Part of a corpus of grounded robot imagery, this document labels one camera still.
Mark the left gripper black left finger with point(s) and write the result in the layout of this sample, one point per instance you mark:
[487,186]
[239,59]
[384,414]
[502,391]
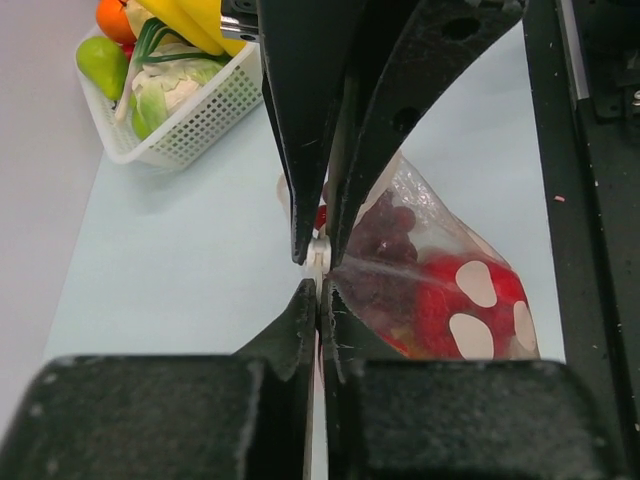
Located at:
[241,416]

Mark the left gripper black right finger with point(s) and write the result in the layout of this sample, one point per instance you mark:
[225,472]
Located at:
[388,417]

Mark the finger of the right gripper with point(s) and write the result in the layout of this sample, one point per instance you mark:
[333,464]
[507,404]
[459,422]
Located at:
[404,57]
[304,46]

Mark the clear zip top bag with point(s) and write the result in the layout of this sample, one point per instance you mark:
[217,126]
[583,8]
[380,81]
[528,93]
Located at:
[437,228]

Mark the dark purple grape bunch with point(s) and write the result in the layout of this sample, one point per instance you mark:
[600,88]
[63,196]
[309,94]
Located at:
[378,274]

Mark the white plastic food basket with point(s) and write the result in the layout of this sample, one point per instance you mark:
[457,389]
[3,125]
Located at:
[197,124]

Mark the yellow banana bunch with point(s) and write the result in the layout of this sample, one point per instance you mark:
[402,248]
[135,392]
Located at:
[199,22]

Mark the white cauliflower toy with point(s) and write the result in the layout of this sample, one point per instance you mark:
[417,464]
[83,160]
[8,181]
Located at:
[161,78]

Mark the orange tangerine toy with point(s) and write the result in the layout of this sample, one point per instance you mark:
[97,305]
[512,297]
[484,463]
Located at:
[112,20]

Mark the green pear toy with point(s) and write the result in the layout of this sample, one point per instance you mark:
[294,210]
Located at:
[103,62]

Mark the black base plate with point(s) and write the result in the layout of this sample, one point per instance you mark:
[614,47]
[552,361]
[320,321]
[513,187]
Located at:
[583,60]

